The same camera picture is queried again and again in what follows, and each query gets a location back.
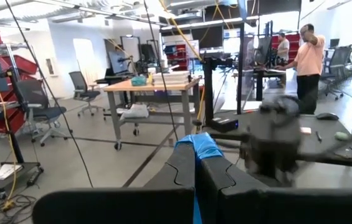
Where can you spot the white wall box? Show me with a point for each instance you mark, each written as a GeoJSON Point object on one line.
{"type": "Point", "coordinates": [50, 66]}

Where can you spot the grey office chair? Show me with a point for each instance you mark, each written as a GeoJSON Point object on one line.
{"type": "Point", "coordinates": [83, 90]}
{"type": "Point", "coordinates": [337, 65]}
{"type": "Point", "coordinates": [41, 105]}

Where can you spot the black standing desk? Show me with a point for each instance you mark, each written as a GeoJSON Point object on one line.
{"type": "Point", "coordinates": [269, 73]}

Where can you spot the small green item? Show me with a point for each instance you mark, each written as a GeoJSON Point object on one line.
{"type": "Point", "coordinates": [341, 136]}

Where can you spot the stack of white boxes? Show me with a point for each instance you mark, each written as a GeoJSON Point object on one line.
{"type": "Point", "coordinates": [171, 77]}

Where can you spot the black stand post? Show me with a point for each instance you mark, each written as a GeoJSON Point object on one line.
{"type": "Point", "coordinates": [208, 90]}

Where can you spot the white board on stand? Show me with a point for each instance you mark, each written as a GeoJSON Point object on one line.
{"type": "Point", "coordinates": [131, 48]}

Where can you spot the wooden rolling table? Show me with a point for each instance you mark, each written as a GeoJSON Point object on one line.
{"type": "Point", "coordinates": [150, 87]}

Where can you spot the small teal bundle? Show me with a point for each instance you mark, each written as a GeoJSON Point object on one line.
{"type": "Point", "coordinates": [139, 81]}

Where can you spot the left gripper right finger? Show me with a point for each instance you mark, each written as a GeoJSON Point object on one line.
{"type": "Point", "coordinates": [272, 207]}

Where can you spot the small black box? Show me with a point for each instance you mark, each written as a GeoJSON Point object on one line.
{"type": "Point", "coordinates": [225, 124]}

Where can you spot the small pink block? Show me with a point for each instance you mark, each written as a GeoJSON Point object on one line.
{"type": "Point", "coordinates": [305, 130]}

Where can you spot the teal trash bag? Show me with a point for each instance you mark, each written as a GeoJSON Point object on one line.
{"type": "Point", "coordinates": [203, 146]}

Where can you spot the person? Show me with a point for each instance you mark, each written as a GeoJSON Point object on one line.
{"type": "Point", "coordinates": [309, 62]}
{"type": "Point", "coordinates": [283, 49]}

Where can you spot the black computer mouse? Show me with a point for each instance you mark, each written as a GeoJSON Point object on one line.
{"type": "Point", "coordinates": [327, 116]}

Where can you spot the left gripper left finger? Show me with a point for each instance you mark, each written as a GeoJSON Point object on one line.
{"type": "Point", "coordinates": [116, 207]}

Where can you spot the white plastic bag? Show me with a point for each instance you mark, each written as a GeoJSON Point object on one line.
{"type": "Point", "coordinates": [135, 112]}

